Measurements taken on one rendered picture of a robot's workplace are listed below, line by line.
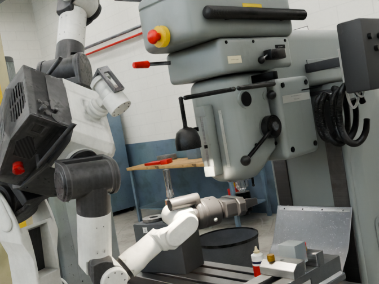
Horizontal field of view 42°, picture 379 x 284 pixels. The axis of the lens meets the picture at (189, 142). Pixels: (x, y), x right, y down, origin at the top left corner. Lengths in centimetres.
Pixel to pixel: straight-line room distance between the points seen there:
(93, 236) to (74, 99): 39
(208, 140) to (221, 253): 206
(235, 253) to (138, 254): 208
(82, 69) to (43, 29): 982
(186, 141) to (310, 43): 63
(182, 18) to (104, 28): 807
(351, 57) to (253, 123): 34
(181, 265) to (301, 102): 72
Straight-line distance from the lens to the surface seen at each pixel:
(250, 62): 149
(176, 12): 139
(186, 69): 150
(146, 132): 868
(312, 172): 187
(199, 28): 136
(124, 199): 899
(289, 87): 162
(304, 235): 189
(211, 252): 348
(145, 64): 148
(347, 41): 155
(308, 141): 167
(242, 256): 349
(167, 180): 185
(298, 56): 171
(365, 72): 153
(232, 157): 147
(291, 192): 194
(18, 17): 1153
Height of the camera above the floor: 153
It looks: 3 degrees down
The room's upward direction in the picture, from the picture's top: 10 degrees counter-clockwise
